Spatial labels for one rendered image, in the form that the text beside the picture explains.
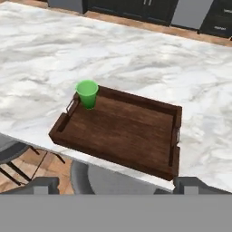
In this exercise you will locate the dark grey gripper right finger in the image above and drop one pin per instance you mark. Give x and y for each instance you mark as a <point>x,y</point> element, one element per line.
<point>190,185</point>

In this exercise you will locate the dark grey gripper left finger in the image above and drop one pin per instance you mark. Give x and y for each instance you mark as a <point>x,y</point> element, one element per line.
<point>45,185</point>

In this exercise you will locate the dark brown wooden tray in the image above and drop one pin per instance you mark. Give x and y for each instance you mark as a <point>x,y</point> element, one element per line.
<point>120,130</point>

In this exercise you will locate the green plastic cup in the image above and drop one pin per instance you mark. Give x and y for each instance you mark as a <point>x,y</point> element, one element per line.
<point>87,93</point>

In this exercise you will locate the grey stool with black legs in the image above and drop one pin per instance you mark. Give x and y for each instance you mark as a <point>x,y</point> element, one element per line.
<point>12,151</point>

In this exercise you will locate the grey round stool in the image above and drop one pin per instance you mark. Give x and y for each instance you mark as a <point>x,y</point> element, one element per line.
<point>111,181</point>

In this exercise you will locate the black drawer stack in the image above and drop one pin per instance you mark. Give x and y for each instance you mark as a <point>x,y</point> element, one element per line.
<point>217,19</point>

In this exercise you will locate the grey dishwasher front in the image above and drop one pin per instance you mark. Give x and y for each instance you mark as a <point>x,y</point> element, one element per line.
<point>191,12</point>

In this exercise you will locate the grey appliance panel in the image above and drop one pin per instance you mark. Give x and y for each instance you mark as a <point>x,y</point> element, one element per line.
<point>65,4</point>

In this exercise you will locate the black cupboard run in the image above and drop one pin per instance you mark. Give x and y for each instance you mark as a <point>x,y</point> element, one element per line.
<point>133,9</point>

